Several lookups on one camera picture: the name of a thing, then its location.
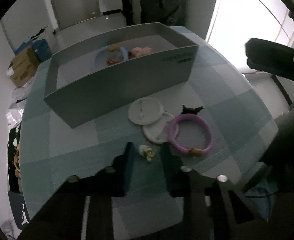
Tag purple bracelet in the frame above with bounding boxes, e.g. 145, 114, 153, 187
166, 113, 214, 158

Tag white round pin badge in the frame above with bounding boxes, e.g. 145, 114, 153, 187
128, 97, 164, 125

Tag light blue bracelet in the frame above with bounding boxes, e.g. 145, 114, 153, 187
94, 45, 128, 68

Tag clear jar red lid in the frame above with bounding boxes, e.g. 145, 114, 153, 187
107, 51, 124, 66

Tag pink plush pig charm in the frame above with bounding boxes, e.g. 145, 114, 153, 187
128, 47, 152, 59

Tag small cream flower earring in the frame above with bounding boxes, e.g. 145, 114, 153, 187
138, 145, 155, 162

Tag black cat shaped clip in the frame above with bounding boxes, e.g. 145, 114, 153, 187
180, 105, 204, 115

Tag teal checked tablecloth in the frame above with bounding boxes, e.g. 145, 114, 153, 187
20, 27, 278, 239

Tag brown sandals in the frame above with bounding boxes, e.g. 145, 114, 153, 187
12, 145, 21, 179

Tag grey cardboard box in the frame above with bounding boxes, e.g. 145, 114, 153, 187
43, 23, 198, 128

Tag dark jordan shoe box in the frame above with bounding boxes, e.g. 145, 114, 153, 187
8, 191, 30, 230

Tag white plastic bag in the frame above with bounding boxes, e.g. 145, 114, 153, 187
6, 77, 35, 130

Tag black jacket striped shirt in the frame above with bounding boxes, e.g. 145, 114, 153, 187
139, 0, 185, 26

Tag brown cardboard box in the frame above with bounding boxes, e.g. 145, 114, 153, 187
6, 46, 40, 88

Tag blue bag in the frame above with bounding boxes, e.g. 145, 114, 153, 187
14, 39, 52, 62

